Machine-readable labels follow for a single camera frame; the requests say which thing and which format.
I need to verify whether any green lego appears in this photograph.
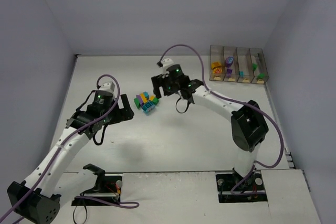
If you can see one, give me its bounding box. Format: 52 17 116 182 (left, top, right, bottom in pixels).
257 73 265 80
134 98 141 109
149 95 159 105

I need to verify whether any yellow square lego brick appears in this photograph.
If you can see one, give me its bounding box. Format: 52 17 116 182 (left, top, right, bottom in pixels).
211 61 222 69

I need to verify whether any orange oval lego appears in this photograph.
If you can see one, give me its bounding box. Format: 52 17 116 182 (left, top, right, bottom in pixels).
213 67 223 74

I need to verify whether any purple long lego brick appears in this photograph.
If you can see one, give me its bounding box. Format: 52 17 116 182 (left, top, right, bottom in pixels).
226 68 232 75

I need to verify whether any purple oval paw lego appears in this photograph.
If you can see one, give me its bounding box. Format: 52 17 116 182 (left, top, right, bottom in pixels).
225 56 234 68

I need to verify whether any green square lego brick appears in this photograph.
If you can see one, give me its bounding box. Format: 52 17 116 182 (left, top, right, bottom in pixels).
252 63 258 71

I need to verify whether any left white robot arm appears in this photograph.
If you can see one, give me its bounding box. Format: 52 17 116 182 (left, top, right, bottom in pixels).
7 87 134 223

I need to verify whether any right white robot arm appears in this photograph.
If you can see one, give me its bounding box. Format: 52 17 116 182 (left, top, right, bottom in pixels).
151 64 269 177

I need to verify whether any purple slanted lego in pile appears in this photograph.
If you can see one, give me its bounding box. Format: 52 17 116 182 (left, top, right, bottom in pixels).
137 93 147 106

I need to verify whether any yellow cyan lego top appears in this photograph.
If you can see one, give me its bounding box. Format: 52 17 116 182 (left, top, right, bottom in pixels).
140 92 149 103

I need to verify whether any clear bin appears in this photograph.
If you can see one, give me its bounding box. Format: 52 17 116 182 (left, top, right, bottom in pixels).
249 48 269 85
223 46 239 82
237 47 254 83
210 45 225 81

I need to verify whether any green lego in bin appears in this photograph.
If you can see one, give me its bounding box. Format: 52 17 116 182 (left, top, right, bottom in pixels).
257 73 265 80

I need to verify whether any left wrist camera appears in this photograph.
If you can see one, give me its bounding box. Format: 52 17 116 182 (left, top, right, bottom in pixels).
98 82 115 93

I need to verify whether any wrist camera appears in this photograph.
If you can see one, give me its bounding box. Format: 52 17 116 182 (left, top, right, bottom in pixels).
98 82 115 93
157 58 174 74

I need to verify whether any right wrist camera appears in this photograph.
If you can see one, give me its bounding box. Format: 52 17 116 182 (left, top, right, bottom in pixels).
157 58 174 74

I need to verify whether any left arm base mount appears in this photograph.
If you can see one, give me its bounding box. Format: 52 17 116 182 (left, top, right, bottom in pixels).
71 174 122 206

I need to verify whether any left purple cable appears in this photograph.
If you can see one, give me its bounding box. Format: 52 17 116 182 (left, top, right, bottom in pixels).
0 74 140 222

